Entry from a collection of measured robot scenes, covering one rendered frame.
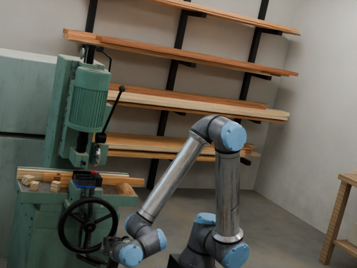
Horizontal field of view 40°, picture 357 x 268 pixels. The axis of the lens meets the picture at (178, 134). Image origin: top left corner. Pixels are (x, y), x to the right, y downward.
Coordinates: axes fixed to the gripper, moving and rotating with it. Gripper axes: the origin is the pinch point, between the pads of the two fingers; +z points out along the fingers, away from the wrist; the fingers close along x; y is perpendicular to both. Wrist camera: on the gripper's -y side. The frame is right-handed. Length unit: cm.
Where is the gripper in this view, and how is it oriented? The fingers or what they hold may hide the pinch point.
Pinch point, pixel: (103, 250)
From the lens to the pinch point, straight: 243.8
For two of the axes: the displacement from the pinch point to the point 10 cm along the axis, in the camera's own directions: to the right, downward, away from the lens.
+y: 0.5, -9.9, 1.1
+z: -4.5, 0.8, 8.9
